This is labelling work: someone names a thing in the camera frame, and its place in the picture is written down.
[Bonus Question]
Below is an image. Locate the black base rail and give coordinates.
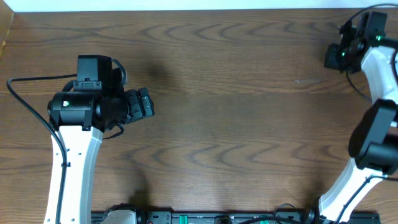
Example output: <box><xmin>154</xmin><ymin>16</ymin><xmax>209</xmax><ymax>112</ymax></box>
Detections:
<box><xmin>91</xmin><ymin>202</ymin><xmax>383</xmax><ymax>224</ymax></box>

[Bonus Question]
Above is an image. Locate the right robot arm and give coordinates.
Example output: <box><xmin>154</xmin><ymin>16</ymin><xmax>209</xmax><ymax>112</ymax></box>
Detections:
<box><xmin>304</xmin><ymin>7</ymin><xmax>397</xmax><ymax>223</ymax></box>

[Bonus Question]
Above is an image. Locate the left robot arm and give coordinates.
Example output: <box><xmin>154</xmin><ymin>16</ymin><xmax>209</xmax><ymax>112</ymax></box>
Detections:
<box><xmin>44</xmin><ymin>55</ymin><xmax>155</xmax><ymax>223</ymax></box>

